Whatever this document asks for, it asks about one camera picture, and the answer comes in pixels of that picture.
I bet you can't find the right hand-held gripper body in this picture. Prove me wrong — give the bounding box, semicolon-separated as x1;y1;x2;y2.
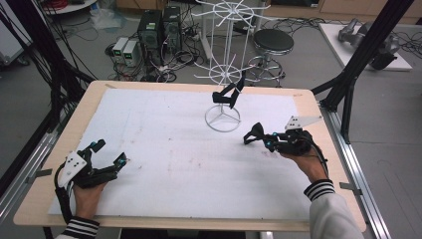
274;115;323;157

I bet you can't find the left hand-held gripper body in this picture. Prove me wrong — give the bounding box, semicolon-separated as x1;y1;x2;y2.
59;145;118;190

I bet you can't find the navy bow tie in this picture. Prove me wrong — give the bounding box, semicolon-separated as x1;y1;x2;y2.
243;121;267;145

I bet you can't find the black clip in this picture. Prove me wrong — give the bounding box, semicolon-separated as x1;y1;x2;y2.
212;70;247;110

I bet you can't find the white wire display rack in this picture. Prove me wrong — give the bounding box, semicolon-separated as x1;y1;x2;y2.
191;0;272;133

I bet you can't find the person's right hand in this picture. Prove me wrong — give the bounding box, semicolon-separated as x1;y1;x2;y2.
282;150;330;183

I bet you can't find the person's left hand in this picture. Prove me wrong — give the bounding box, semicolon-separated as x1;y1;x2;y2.
72;180;108;222

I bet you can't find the white foam table mat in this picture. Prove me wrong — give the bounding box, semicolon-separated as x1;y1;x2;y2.
48;88;313;222

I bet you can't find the black round stool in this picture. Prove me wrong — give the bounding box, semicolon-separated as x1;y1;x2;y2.
247;28;296;84

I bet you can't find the white power supply unit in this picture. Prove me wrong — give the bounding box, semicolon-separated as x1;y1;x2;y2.
111;37;129;64
122;39;138;68

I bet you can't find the white floor board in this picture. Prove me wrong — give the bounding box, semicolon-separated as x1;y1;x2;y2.
317;22;413;72

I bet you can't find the black computer tower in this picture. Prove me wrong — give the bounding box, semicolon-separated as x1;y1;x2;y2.
137;9;163;66
162;6;183;51

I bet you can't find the clear plastic bag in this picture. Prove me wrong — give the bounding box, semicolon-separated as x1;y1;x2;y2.
91;8;127;31

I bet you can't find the round white side table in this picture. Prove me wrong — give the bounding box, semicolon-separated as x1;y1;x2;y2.
43;0;98;16

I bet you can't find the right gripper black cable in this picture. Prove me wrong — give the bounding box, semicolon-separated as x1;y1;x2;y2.
308;135;329;177

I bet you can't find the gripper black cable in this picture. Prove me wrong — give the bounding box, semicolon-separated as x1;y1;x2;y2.
54;162;74;225
308;135;329;177

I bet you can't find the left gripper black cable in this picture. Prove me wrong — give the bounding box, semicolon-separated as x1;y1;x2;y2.
54;162;74;225

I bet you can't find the aluminium table rail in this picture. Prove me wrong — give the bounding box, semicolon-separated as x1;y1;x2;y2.
0;128;59;217
319;103;392;239

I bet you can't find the tangle of floor cables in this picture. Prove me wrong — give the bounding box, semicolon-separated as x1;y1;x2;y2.
105;43;197;84

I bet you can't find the black frame post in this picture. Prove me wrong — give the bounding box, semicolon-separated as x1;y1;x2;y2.
312;0;416;143
6;0;94;133

